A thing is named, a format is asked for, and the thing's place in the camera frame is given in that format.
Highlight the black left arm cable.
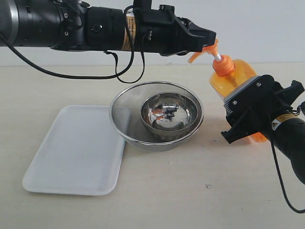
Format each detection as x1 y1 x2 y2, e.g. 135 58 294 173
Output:
0 6 153 84

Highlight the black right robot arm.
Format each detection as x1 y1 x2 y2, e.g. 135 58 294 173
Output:
222 81 305 183

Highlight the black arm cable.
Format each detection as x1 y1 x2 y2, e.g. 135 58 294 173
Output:
0 6 153 84
270 100 305 214

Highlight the small stainless steel bowl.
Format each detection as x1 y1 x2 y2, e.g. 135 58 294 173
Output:
140 92 202 141

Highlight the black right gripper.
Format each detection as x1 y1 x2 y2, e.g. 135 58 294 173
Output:
221 81 305 143

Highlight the white rectangular plastic tray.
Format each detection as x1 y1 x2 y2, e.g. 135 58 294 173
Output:
22 105 125 196

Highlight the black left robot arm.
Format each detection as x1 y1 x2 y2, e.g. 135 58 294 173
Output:
0 0 216 56

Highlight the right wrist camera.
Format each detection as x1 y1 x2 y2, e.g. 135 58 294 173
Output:
224 74 275 113

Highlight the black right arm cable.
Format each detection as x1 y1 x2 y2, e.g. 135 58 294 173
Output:
270 100 305 214

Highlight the orange pump soap bottle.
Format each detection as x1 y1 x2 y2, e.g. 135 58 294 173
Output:
187 39 269 143

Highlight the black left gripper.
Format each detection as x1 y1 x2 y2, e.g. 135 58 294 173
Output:
133 4 216 56

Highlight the steel mesh strainer basket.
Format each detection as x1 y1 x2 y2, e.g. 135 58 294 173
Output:
109 81 204 152

